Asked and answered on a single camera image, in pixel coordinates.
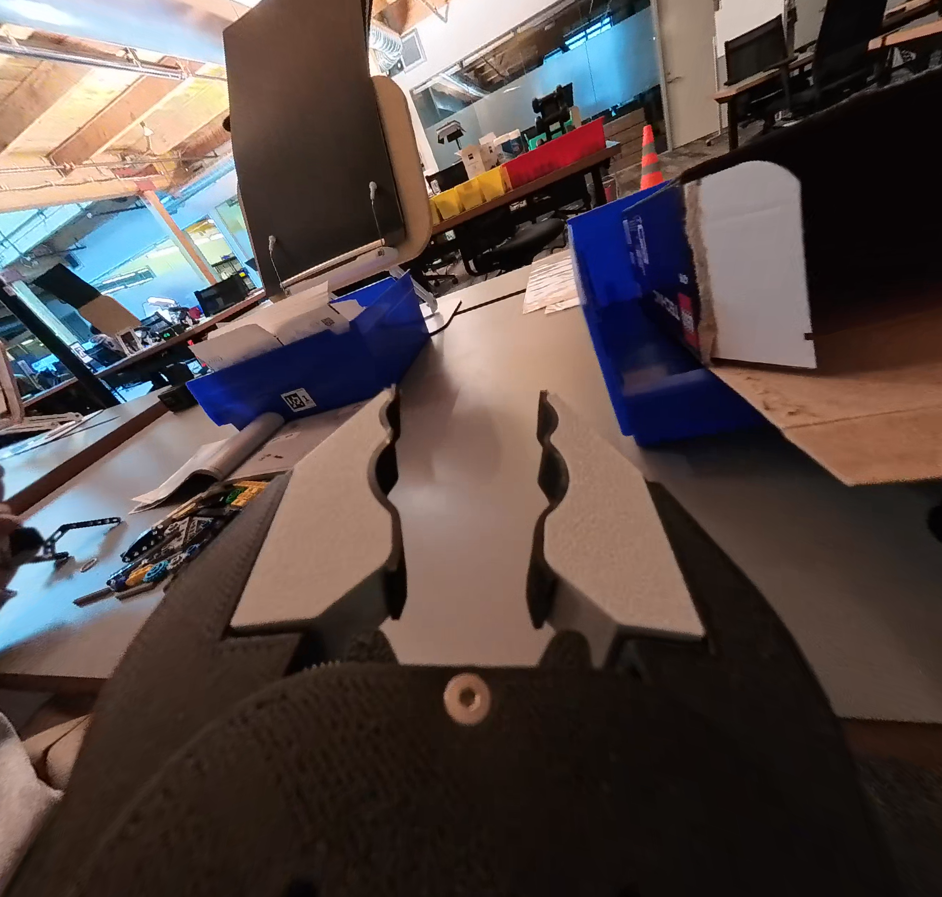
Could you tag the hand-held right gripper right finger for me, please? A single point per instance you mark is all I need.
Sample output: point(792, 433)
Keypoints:
point(618, 551)

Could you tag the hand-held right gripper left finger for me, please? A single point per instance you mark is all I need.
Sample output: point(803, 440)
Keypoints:
point(316, 529)

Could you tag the black lego assembly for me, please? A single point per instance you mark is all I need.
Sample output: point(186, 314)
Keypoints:
point(92, 523)

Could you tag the lego instruction booklet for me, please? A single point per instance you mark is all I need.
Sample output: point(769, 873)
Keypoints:
point(221, 463)

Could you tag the pile of loose lego pieces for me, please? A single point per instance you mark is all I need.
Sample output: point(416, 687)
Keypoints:
point(184, 525)

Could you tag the blue lego box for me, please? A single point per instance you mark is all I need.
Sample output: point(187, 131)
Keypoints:
point(750, 264)

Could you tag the blue plastic bin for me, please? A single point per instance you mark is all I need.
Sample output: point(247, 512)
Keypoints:
point(611, 323)
point(353, 367)

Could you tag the small black box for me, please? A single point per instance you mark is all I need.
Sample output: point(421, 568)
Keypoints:
point(176, 400)

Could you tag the pile of white paper sheets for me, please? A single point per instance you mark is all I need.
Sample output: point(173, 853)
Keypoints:
point(243, 345)

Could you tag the white printed sheets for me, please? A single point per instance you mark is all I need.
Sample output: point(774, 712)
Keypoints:
point(548, 286)

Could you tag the large brown cardboard box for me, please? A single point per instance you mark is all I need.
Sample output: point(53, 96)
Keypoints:
point(868, 397)

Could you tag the black office chair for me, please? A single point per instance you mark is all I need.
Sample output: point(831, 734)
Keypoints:
point(854, 21)
point(758, 51)
point(515, 238)

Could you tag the yellow plastic bin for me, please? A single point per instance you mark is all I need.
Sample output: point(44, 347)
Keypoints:
point(494, 185)
point(471, 197)
point(445, 207)

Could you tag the orange traffic cone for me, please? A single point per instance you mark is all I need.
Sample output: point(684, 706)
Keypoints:
point(651, 165)

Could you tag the person's grey sweater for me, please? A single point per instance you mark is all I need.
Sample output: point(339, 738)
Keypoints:
point(18, 786)

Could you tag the long red plastic bin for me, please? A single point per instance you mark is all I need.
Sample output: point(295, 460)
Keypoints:
point(552, 158)

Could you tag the white cardboard box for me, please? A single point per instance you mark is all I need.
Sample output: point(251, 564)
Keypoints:
point(477, 158)

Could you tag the black monitor on white stand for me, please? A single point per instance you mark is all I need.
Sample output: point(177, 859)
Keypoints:
point(309, 102)

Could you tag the black machine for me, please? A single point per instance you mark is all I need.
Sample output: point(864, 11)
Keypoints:
point(552, 110)

